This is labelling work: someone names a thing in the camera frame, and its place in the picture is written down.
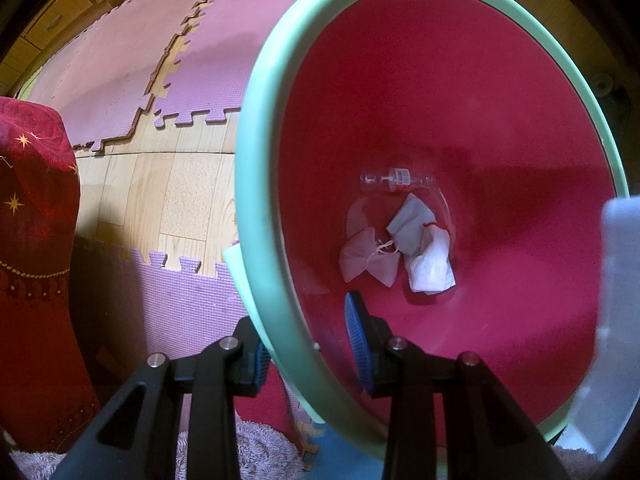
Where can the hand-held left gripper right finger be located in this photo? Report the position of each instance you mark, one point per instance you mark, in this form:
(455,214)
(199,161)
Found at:
(357,340)

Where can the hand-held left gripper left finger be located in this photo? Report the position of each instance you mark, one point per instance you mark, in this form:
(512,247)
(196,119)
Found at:
(261,365)

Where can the pale face mask pink trim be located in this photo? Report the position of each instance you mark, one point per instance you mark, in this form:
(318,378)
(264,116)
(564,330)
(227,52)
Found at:
(365,260)

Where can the white cloth with red trim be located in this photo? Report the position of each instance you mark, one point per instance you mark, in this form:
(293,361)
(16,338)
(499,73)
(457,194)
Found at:
(425,260)

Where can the clear glass vial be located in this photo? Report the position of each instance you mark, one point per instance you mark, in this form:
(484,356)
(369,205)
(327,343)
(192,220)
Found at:
(395,180)

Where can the red bin with green rim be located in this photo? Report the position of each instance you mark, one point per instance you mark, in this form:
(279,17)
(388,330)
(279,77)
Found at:
(500,110)

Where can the wooden corner shelf unit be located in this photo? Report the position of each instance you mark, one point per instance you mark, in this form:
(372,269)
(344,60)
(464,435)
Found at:
(575,10)

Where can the pink fluffy blanket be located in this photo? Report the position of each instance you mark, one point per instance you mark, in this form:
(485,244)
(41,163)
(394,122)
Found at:
(260,450)

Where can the foam mat with red figure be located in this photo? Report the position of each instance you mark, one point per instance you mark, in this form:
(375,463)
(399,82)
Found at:
(175,300)

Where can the blue foam floor mat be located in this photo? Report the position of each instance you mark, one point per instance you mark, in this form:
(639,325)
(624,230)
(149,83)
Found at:
(340,460)

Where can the red starred blanket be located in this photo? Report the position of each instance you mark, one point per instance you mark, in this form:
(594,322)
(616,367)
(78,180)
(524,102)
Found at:
(35,260)

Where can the purple foam floor mat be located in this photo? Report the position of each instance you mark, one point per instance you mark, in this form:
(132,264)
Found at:
(225,50)

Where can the pink foam floor mat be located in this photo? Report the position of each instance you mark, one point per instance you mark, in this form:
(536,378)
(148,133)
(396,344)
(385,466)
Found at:
(110,60)

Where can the black knobbed object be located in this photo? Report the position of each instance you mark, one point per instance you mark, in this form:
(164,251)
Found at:
(612,95)

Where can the wooden desk with drawers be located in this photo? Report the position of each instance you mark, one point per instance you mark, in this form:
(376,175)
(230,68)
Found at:
(45,25)

